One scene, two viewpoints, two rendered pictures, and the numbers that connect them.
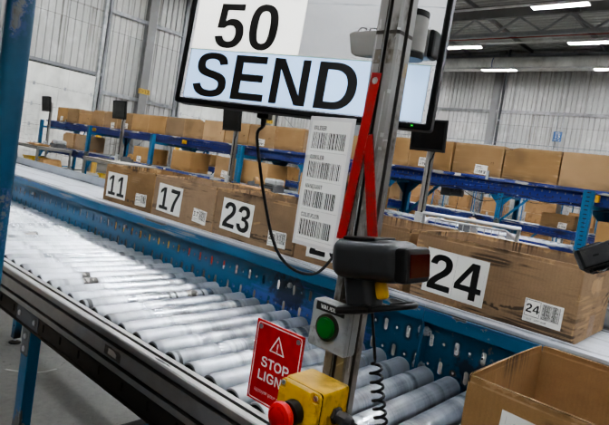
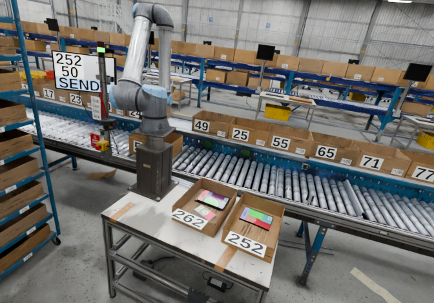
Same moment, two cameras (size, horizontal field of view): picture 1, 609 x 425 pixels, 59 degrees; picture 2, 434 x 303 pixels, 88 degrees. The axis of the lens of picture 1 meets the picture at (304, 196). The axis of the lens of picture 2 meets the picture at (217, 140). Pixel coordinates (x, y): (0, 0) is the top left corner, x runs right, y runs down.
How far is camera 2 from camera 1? 137 cm
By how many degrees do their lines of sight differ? 33
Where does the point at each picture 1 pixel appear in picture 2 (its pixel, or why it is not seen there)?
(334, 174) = (97, 106)
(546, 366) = not seen: hidden behind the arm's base
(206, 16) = (57, 68)
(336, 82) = (94, 85)
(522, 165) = (183, 48)
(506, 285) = not seen: hidden behind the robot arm
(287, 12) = (79, 69)
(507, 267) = not seen: hidden behind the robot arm
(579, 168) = (201, 49)
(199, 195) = (60, 92)
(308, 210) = (94, 113)
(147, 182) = (37, 87)
